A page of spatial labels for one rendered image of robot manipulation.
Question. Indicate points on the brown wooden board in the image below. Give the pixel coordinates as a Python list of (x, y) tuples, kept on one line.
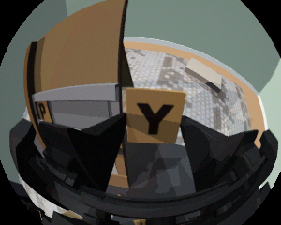
[(79, 67)]

